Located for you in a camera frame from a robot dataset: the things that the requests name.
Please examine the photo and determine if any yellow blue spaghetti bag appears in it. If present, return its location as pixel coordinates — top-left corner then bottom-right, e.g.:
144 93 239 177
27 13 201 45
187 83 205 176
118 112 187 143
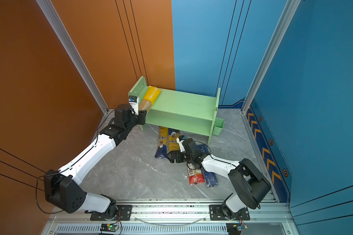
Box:
155 126 168 159

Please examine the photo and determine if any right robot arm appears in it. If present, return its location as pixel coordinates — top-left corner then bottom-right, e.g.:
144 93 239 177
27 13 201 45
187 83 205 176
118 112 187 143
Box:
166 136 272 220

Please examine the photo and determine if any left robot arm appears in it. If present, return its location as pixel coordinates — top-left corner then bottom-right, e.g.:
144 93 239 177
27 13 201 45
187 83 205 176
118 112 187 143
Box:
43 103 148 220

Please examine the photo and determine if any blue yellow pasta bag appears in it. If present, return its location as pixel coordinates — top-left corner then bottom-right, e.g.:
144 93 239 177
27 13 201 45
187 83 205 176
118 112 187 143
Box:
168 128 180 153

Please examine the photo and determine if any green two-tier shelf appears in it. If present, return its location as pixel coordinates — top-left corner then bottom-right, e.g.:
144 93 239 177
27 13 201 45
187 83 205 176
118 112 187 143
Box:
128 76 221 145

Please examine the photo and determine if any red spaghetti bag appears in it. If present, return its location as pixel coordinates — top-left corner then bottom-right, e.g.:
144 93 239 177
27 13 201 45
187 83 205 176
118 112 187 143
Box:
187 164 205 185

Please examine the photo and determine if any blue Barilla spaghetti box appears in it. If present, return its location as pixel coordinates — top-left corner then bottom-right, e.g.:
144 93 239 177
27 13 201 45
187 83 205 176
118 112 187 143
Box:
200 144 218 188

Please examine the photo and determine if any green side cup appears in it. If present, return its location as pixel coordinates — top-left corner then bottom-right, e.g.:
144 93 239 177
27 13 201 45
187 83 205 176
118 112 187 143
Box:
212 117 225 136

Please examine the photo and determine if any right circuit board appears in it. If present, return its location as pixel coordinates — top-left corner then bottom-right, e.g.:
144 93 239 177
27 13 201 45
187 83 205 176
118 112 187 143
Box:
226 223 248 235

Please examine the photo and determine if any circuit board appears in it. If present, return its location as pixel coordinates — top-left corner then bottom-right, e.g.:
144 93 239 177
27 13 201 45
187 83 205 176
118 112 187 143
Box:
100 223 121 235
226 223 248 235

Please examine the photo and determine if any left circuit board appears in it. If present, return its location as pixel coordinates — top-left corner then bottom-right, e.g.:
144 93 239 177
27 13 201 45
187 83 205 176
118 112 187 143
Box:
100 223 121 235

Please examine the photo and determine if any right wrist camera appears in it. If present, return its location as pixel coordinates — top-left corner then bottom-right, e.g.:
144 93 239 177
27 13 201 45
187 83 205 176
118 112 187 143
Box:
176 135 186 153

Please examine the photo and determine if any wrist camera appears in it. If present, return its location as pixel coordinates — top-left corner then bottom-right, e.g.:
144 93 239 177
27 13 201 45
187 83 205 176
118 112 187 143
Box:
128 96 139 115
176 135 186 153

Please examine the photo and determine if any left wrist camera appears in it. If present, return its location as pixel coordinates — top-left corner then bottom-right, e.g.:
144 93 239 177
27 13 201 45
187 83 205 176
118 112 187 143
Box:
128 96 139 115

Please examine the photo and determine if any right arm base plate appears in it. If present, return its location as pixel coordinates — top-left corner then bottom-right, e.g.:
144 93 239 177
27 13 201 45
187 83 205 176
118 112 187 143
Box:
209 205 251 221

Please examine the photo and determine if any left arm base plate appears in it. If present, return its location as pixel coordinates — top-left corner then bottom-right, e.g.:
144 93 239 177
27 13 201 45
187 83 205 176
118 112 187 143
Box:
90 205 133 221

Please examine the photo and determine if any aluminium front rail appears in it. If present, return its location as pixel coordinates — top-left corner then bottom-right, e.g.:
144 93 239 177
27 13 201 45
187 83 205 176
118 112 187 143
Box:
42 199 299 235

